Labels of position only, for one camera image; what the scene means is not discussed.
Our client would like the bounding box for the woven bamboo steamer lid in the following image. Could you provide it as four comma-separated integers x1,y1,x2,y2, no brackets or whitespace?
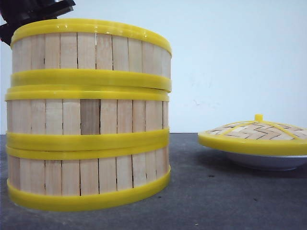
198,114,307,157

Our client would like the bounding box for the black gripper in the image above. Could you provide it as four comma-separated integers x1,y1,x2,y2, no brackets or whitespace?
0,0,76,46

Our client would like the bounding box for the white plate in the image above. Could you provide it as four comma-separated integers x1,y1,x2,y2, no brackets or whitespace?
225,151,307,171

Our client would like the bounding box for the front bamboo steamer basket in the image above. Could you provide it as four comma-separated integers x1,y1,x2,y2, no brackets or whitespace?
6,145,171,212

